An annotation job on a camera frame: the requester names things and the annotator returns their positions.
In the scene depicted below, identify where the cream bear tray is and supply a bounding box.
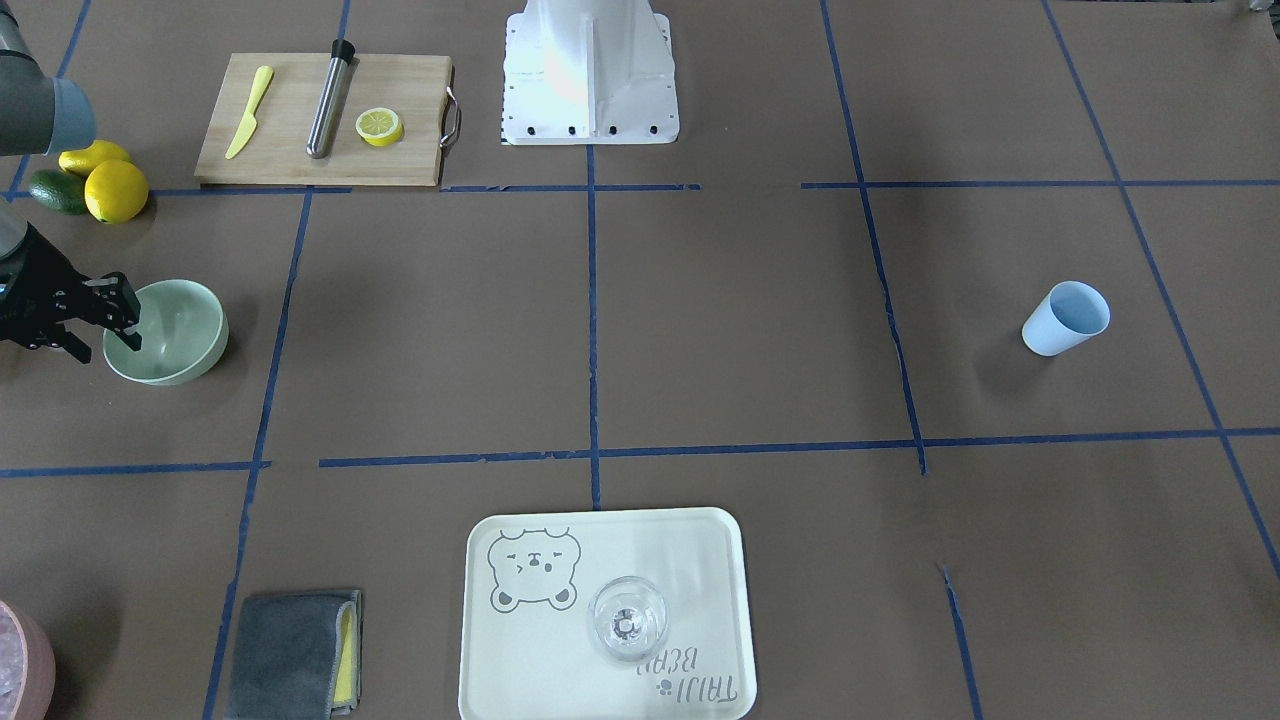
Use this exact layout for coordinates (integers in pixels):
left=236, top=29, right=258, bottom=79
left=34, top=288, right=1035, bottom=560
left=458, top=507, right=758, bottom=719

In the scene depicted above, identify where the light blue plastic cup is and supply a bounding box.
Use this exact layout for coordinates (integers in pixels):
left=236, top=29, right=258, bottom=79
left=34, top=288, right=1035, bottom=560
left=1021, top=281, right=1111, bottom=357

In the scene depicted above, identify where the grey yellow folded cloth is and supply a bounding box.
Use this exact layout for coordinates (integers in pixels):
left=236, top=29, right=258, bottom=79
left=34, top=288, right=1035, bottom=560
left=223, top=588, right=364, bottom=719

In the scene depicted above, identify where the light green bowl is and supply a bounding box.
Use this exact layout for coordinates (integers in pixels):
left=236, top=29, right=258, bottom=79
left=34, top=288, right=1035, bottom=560
left=102, top=279, right=229, bottom=387

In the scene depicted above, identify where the yellow lemon front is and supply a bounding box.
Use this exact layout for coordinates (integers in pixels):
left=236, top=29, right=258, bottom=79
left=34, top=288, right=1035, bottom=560
left=84, top=160, right=150, bottom=224

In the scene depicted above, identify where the clear wine glass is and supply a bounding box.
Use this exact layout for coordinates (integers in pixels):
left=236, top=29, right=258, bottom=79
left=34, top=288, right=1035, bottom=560
left=589, top=575, right=669, bottom=664

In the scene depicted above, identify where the yellow lemon back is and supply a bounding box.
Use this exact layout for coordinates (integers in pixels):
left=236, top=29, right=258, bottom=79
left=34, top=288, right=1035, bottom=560
left=58, top=138, right=132, bottom=179

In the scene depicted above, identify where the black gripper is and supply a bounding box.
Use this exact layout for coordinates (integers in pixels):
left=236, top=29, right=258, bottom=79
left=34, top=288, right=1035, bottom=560
left=1, top=225, right=143, bottom=363

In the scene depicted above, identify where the green avocado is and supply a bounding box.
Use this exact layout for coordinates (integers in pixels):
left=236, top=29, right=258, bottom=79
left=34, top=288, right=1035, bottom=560
left=27, top=169, right=90, bottom=217

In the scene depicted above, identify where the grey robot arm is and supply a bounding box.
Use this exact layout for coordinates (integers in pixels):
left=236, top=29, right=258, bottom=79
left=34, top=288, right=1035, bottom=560
left=1, top=3, right=143, bottom=364

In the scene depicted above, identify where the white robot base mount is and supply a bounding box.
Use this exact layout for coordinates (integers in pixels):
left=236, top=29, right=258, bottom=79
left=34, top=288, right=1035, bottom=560
left=500, top=1, right=681, bottom=146

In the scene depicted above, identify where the yellow plastic knife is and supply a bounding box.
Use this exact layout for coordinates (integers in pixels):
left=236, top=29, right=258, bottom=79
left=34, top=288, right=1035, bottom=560
left=224, top=65, right=274, bottom=160

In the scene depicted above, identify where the half lemon slice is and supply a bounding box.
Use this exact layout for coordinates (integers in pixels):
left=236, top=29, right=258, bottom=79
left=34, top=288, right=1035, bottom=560
left=355, top=108, right=404, bottom=147

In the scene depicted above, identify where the pink bowl of ice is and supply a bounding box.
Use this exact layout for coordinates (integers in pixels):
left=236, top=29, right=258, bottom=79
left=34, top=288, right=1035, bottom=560
left=1, top=601, right=56, bottom=719

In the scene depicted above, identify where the yellow lemon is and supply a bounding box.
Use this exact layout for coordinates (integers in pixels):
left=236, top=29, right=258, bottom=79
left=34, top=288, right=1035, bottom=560
left=58, top=138, right=132, bottom=179
left=84, top=160, right=150, bottom=224

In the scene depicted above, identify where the wooden cutting board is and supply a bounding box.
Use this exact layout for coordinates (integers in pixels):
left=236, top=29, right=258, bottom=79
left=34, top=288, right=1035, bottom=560
left=195, top=53, right=454, bottom=188

